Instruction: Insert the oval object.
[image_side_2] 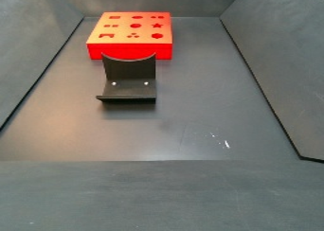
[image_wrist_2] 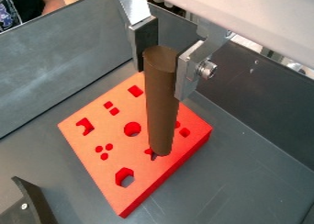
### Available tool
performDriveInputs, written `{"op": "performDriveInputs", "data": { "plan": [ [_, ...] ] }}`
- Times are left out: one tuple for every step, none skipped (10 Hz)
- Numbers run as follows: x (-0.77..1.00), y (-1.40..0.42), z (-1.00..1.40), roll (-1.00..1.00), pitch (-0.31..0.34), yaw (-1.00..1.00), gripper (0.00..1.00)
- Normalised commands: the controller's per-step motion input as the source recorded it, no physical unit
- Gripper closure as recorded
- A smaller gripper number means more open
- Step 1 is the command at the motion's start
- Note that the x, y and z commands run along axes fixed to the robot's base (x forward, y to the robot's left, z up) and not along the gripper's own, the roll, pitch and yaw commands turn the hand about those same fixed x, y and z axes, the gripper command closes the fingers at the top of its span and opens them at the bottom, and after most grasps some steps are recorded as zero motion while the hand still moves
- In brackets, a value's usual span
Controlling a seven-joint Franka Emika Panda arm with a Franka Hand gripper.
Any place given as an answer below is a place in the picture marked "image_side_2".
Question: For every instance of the black curved peg holder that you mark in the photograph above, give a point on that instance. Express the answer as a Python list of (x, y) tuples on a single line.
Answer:
[(130, 79)]

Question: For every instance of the red shape sorter block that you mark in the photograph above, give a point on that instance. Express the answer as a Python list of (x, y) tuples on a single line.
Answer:
[(131, 35)]

